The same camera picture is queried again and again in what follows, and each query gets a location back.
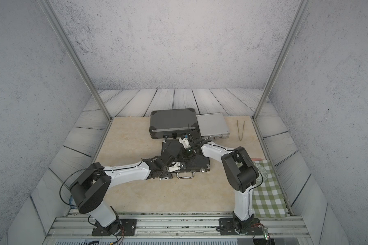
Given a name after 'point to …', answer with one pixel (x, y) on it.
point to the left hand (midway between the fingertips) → (170, 164)
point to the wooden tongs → (238, 132)
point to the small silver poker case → (212, 126)
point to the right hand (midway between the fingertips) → (177, 158)
